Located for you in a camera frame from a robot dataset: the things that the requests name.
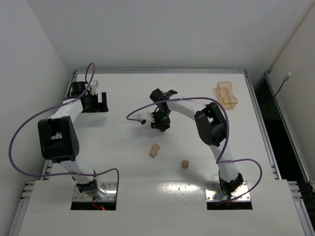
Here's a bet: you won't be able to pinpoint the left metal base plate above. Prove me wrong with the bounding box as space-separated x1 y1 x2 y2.
72 182 117 203

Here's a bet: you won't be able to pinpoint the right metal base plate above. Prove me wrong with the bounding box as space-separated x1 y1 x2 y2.
204 181 251 203

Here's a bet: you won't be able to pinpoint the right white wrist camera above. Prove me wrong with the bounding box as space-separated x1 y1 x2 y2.
138 111 155 124

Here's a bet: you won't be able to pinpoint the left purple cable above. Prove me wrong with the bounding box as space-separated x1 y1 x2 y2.
8 62 120 197

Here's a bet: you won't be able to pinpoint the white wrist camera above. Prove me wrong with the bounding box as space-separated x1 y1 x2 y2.
86 80 99 95
138 111 155 124

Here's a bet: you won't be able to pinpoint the red wires under base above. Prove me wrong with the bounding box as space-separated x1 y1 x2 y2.
92 199 106 211

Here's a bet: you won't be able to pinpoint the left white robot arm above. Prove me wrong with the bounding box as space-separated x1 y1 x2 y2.
37 80 108 200

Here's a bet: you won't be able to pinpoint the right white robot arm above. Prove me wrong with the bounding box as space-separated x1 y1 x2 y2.
150 89 243 196

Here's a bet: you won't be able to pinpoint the black cable with white plug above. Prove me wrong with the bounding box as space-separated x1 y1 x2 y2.
260 72 292 116

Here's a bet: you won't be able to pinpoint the metal base plate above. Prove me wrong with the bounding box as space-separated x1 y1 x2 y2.
72 182 117 203
204 181 251 203

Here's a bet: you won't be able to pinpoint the translucent orange plastic holder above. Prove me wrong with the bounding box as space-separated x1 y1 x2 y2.
216 82 238 110

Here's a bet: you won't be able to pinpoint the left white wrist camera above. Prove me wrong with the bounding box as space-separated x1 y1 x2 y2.
86 80 99 95

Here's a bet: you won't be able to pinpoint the lone wooden cube block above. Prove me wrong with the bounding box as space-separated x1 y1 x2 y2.
181 160 189 169

